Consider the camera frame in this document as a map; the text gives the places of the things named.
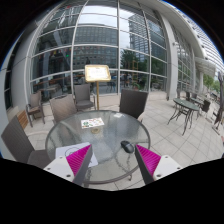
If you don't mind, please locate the small round table base disc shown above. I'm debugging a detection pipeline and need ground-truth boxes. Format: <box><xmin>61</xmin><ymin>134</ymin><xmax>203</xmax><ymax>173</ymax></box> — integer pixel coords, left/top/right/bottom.
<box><xmin>91</xmin><ymin>128</ymin><xmax>100</xmax><ymax>134</ymax></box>

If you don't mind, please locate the grey armchair behind stand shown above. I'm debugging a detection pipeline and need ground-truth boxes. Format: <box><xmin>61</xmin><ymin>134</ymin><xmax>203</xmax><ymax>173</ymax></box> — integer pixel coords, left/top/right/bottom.
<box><xmin>74</xmin><ymin>83</ymin><xmax>96</xmax><ymax>111</ymax></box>

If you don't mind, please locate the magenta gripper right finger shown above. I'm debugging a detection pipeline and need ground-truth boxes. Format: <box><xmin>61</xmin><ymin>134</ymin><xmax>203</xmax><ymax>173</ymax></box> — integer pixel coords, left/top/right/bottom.
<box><xmin>134</xmin><ymin>144</ymin><xmax>183</xmax><ymax>185</ymax></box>

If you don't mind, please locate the white paper sheet with circle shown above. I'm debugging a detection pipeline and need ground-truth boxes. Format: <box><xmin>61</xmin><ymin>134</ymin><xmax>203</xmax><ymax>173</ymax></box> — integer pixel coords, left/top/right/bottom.
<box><xmin>55</xmin><ymin>142</ymin><xmax>98</xmax><ymax>167</ymax></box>

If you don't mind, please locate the golden menu stand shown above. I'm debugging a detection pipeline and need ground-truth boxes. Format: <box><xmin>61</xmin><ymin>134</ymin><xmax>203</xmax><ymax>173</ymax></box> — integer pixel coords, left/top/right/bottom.
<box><xmin>84</xmin><ymin>64</ymin><xmax>112</xmax><ymax>111</ymax></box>

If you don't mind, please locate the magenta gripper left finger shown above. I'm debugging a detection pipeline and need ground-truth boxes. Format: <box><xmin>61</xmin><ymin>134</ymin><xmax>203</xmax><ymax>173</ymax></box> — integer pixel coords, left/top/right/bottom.
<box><xmin>43</xmin><ymin>143</ymin><xmax>94</xmax><ymax>187</ymax></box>

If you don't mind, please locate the green round side table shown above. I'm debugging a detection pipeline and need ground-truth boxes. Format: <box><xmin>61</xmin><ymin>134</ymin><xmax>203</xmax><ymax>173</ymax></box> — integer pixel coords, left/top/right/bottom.
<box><xmin>170</xmin><ymin>98</ymin><xmax>199</xmax><ymax>134</ymax></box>

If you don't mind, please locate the dark chair at side table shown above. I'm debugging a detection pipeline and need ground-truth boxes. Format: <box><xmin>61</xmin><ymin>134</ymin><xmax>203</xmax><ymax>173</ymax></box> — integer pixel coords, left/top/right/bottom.
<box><xmin>199</xmin><ymin>100</ymin><xmax>211</xmax><ymax>115</ymax></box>

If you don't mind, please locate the grey wicker chair near left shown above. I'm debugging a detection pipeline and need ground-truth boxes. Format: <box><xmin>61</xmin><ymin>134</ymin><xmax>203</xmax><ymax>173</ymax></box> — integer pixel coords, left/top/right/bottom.
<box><xmin>1</xmin><ymin>117</ymin><xmax>51</xmax><ymax>169</ymax></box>

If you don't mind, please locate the grey wicker chair back right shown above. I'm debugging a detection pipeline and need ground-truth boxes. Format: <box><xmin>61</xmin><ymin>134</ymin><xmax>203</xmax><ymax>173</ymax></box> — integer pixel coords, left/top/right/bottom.
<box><xmin>119</xmin><ymin>89</ymin><xmax>148</xmax><ymax>119</ymax></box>

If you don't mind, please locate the grey wicker chair back left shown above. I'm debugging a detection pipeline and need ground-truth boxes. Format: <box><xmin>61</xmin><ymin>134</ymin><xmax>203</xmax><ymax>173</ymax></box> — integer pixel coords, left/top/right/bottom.
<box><xmin>50</xmin><ymin>94</ymin><xmax>77</xmax><ymax>124</ymax></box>

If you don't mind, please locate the grey wicker chair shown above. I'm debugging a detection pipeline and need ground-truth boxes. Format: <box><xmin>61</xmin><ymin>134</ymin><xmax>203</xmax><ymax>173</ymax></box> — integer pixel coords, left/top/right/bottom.
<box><xmin>119</xmin><ymin>89</ymin><xmax>148</xmax><ymax>119</ymax></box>
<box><xmin>1</xmin><ymin>117</ymin><xmax>51</xmax><ymax>169</ymax></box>
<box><xmin>50</xmin><ymin>94</ymin><xmax>77</xmax><ymax>124</ymax></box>

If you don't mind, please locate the colourful menu card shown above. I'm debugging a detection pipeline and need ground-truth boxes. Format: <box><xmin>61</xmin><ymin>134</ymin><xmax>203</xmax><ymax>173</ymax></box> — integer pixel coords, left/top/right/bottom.
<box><xmin>81</xmin><ymin>118</ymin><xmax>104</xmax><ymax>129</ymax></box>

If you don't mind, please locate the round glass table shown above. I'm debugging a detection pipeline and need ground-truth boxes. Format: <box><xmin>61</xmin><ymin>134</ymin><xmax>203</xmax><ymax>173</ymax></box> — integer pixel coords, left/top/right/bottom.
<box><xmin>45</xmin><ymin>110</ymin><xmax>151</xmax><ymax>184</ymax></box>

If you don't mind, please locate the brown chair far left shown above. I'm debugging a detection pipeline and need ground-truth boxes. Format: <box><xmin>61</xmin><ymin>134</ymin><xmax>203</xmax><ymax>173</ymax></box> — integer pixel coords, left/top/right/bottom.
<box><xmin>26</xmin><ymin>91</ymin><xmax>45</xmax><ymax>126</ymax></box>

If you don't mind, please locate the black computer mouse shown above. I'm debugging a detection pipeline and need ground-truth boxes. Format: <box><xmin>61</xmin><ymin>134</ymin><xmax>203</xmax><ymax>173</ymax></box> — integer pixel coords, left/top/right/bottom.
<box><xmin>121</xmin><ymin>140</ymin><xmax>134</xmax><ymax>153</ymax></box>

